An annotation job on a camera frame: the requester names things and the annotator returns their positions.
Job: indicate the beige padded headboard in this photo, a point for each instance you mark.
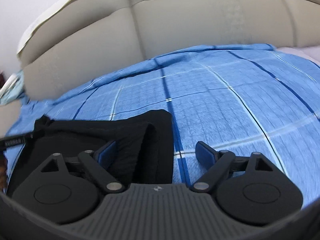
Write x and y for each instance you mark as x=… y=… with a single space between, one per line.
x=74 y=41

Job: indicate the blue plaid bed sheet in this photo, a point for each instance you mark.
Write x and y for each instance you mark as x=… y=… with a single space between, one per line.
x=242 y=98

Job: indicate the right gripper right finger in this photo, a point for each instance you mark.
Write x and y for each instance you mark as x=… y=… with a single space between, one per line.
x=251 y=190

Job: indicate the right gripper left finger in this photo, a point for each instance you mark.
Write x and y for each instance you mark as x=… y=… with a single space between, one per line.
x=65 y=190

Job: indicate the lavender blanket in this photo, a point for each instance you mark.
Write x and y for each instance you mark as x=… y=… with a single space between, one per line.
x=311 y=53

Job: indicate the light blue folded cloth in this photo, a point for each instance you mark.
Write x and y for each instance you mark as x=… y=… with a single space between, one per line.
x=13 y=88

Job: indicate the black pants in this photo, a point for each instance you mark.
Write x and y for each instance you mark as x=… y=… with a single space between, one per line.
x=144 y=146

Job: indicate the beige bed side rail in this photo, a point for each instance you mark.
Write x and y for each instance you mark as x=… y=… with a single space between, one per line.
x=8 y=116

